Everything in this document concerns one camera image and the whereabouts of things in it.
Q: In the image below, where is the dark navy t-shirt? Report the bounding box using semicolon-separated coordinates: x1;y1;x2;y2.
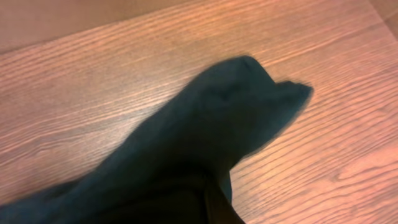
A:
1;56;313;223

